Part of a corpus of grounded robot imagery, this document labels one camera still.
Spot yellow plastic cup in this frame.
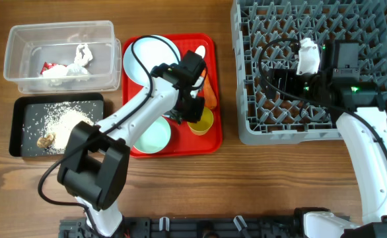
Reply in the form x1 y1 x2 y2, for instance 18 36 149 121
188 107 214 136

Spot orange carrot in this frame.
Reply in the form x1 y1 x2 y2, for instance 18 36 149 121
201 69 217 110

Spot green bowl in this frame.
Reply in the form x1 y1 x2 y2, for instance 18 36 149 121
134 116 171 154

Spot white rice grains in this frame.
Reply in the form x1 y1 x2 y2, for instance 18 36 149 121
23 101 97 155

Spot white tissue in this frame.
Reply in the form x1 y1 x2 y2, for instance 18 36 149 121
40 44 93 86

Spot red snack wrapper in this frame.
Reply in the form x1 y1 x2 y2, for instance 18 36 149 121
40 62 57 75

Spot brown walnut food scrap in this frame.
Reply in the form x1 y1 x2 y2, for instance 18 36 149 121
36 134 55 149

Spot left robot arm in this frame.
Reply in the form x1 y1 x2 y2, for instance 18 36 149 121
57 51 206 237

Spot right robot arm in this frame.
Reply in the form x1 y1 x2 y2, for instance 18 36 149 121
260 38 387 237

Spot grey dishwasher rack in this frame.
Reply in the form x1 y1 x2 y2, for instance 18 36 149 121
230 0 387 145

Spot clear plastic waste bin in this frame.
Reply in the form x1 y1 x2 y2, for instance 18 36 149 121
3 20 122 94

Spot black food waste tray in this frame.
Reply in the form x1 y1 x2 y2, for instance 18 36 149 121
9 93 104 157

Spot red serving tray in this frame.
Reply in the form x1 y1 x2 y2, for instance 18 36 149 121
130 33 223 158

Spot white plastic spoon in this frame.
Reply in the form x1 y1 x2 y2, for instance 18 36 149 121
190 45 206 98

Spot large light blue plate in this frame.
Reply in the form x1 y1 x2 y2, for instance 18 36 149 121
123 35 181 86

